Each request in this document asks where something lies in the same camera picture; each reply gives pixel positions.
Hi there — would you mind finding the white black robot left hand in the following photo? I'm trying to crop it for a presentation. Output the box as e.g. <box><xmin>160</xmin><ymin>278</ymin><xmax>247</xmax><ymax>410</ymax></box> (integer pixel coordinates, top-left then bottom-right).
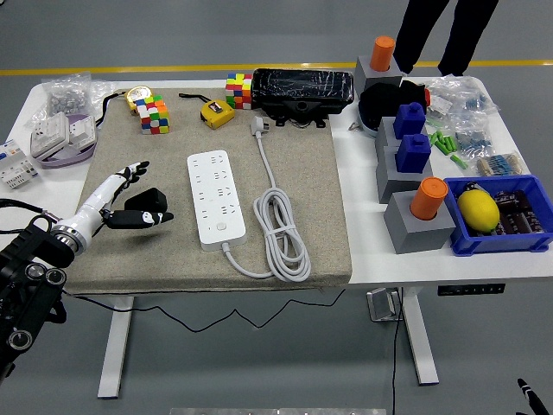
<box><xmin>71</xmin><ymin>160</ymin><xmax>175</xmax><ymax>238</ymax></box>

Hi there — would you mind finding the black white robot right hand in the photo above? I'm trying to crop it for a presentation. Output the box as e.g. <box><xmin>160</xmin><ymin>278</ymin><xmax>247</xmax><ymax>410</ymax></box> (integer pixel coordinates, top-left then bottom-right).
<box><xmin>517</xmin><ymin>378</ymin><xmax>550</xmax><ymax>415</ymax></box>

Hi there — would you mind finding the black plug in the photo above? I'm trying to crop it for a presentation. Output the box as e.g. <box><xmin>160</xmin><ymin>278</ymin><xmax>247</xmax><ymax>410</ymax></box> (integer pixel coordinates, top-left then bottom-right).
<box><xmin>124</xmin><ymin>187</ymin><xmax>168</xmax><ymax>214</ymax></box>

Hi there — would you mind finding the white power strip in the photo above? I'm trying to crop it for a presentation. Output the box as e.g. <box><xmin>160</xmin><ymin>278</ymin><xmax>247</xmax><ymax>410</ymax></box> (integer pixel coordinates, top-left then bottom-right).
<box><xmin>186</xmin><ymin>149</ymin><xmax>248</xmax><ymax>252</ymax></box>

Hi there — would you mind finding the white circuit breaker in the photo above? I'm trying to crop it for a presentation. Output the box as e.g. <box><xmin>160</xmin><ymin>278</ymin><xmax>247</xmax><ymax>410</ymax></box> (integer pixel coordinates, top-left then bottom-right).
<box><xmin>0</xmin><ymin>140</ymin><xmax>41</xmax><ymax>191</ymax></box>

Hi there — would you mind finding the colourful puzzle cube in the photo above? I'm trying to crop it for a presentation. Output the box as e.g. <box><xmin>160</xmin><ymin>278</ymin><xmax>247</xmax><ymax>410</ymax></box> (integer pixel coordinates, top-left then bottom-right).
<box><xmin>134</xmin><ymin>94</ymin><xmax>170</xmax><ymax>136</ymax></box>
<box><xmin>225</xmin><ymin>72</ymin><xmax>254</xmax><ymax>110</ymax></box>

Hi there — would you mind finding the clear bag of metal nuts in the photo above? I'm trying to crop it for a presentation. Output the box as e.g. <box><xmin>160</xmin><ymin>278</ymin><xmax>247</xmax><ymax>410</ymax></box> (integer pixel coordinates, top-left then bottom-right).
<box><xmin>25</xmin><ymin>72</ymin><xmax>92</xmax><ymax>130</ymax></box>

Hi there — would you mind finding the clear plastic bag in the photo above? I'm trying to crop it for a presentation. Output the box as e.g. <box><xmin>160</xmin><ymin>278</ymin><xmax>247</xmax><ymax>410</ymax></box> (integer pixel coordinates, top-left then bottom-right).
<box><xmin>86</xmin><ymin>80</ymin><xmax>118</xmax><ymax>116</ymax></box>

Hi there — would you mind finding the yellow round tape measure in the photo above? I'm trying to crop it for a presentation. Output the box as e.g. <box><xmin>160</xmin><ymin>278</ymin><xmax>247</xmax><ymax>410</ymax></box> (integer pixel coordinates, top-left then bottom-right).
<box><xmin>94</xmin><ymin>85</ymin><xmax>154</xmax><ymax>129</ymax></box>

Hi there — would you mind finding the white table leg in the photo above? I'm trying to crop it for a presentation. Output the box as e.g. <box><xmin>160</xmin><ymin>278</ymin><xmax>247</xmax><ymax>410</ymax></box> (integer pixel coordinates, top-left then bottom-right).
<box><xmin>401</xmin><ymin>285</ymin><xmax>441</xmax><ymax>386</ymax></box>
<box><xmin>97</xmin><ymin>296</ymin><xmax>135</xmax><ymax>399</ymax></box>

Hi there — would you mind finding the black table control panel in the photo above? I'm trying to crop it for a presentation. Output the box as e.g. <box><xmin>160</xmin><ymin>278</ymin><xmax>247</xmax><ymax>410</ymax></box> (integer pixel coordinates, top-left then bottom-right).
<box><xmin>436</xmin><ymin>283</ymin><xmax>506</xmax><ymax>297</ymax></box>

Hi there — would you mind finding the yellow square tape measure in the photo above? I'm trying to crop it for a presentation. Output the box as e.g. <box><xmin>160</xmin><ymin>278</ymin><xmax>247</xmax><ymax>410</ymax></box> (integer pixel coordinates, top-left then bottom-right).
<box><xmin>178</xmin><ymin>92</ymin><xmax>236</xmax><ymax>130</ymax></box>

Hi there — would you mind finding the blue plastic bin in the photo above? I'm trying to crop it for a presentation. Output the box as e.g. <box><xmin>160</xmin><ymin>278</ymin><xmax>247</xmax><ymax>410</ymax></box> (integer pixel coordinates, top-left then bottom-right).
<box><xmin>442</xmin><ymin>174</ymin><xmax>553</xmax><ymax>259</ymax></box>

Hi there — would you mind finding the dark brown capacitor heap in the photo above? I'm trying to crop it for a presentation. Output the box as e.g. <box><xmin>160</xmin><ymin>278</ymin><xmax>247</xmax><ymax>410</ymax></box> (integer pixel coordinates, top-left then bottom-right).
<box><xmin>473</xmin><ymin>189</ymin><xmax>546</xmax><ymax>238</ymax></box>

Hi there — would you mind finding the yellow lemon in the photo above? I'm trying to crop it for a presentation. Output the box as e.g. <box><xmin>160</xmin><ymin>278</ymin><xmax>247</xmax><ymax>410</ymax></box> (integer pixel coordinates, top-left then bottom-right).
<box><xmin>456</xmin><ymin>189</ymin><xmax>501</xmax><ymax>233</ymax></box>

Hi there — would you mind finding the grey block with round hole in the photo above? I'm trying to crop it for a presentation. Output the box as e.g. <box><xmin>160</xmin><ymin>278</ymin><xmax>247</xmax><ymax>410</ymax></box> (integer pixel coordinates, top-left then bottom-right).
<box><xmin>383</xmin><ymin>189</ymin><xmax>457</xmax><ymax>255</ymax></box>
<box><xmin>353</xmin><ymin>54</ymin><xmax>405</xmax><ymax>99</ymax></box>

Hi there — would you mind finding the grey-brown mat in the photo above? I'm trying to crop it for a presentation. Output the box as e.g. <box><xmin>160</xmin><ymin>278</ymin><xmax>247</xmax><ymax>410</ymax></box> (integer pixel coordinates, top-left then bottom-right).
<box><xmin>64</xmin><ymin>87</ymin><xmax>353</xmax><ymax>297</ymax></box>

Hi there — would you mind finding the orange cylinder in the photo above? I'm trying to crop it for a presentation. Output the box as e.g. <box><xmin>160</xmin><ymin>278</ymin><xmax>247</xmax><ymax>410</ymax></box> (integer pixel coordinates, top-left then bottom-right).
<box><xmin>409</xmin><ymin>176</ymin><xmax>449</xmax><ymax>221</ymax></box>
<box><xmin>369</xmin><ymin>35</ymin><xmax>397</xmax><ymax>73</ymax></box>

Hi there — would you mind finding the taped resistor strip bundle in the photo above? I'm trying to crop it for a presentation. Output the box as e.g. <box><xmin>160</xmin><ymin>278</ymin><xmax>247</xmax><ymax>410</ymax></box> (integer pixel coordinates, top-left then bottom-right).
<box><xmin>474</xmin><ymin>150</ymin><xmax>528</xmax><ymax>177</ymax></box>

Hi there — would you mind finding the black plastic-wrapped case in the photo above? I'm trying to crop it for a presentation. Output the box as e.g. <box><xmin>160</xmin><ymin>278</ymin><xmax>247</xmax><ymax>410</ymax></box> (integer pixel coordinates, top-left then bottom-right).
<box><xmin>251</xmin><ymin>67</ymin><xmax>356</xmax><ymax>129</ymax></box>

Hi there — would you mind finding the grey block with square hole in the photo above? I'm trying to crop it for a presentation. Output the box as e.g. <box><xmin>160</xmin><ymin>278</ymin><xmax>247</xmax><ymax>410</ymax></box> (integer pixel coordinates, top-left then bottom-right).
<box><xmin>374</xmin><ymin>144</ymin><xmax>435</xmax><ymax>205</ymax></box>
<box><xmin>374</xmin><ymin>115</ymin><xmax>429</xmax><ymax>152</ymax></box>

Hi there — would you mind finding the clear bag of blue resistors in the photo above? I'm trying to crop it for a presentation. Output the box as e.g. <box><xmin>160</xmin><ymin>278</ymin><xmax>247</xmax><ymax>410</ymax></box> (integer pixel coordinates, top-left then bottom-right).
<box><xmin>447</xmin><ymin>118</ymin><xmax>496</xmax><ymax>159</ymax></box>
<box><xmin>425</xmin><ymin>73</ymin><xmax>502</xmax><ymax>120</ymax></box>

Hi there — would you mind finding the blue square peg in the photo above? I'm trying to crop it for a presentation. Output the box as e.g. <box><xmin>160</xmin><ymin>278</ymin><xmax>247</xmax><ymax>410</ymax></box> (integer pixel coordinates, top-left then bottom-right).
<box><xmin>395</xmin><ymin>133</ymin><xmax>432</xmax><ymax>174</ymax></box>
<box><xmin>391</xmin><ymin>101</ymin><xmax>428</xmax><ymax>140</ymax></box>

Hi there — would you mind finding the black cloth cap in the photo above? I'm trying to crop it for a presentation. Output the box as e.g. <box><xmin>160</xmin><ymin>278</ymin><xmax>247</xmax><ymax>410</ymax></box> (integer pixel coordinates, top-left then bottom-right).
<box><xmin>358</xmin><ymin>79</ymin><xmax>429</xmax><ymax>138</ymax></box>

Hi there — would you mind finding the person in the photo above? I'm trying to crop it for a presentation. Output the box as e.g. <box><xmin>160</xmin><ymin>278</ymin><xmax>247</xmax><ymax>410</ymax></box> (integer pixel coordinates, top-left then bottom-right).
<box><xmin>392</xmin><ymin>0</ymin><xmax>500</xmax><ymax>78</ymax></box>

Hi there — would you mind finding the purple strap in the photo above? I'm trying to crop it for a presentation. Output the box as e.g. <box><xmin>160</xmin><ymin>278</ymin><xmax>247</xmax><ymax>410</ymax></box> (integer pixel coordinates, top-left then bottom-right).
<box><xmin>36</xmin><ymin>110</ymin><xmax>99</xmax><ymax>169</ymax></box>

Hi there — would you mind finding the white wall switch panel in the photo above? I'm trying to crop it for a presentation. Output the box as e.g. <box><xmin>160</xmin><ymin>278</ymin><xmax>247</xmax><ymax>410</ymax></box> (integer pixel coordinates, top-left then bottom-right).
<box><xmin>64</xmin><ymin>114</ymin><xmax>99</xmax><ymax>150</ymax></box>

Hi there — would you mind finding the white wall socket panel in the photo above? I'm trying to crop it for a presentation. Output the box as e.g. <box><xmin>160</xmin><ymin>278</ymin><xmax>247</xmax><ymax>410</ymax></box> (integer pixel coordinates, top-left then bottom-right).
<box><xmin>29</xmin><ymin>112</ymin><xmax>71</xmax><ymax>159</ymax></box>

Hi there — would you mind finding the hanging black cable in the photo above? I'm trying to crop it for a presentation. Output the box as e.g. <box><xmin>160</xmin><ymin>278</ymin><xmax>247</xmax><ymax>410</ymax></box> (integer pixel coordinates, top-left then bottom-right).
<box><xmin>391</xmin><ymin>287</ymin><xmax>405</xmax><ymax>415</ymax></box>

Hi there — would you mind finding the thin black plug cord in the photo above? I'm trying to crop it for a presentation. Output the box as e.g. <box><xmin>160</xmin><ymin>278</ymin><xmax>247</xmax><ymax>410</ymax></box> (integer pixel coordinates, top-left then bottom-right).
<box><xmin>62</xmin><ymin>287</ymin><xmax>346</xmax><ymax>333</ymax></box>

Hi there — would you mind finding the silver metal bracket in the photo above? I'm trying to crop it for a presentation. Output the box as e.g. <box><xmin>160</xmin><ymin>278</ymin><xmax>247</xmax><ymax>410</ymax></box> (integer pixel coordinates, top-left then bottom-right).
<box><xmin>365</xmin><ymin>287</ymin><xmax>403</xmax><ymax>323</ymax></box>

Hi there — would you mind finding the white power strip cord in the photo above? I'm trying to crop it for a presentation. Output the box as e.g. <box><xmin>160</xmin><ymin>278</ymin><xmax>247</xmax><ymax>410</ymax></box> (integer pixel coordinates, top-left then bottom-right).
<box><xmin>220</xmin><ymin>114</ymin><xmax>313</xmax><ymax>283</ymax></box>

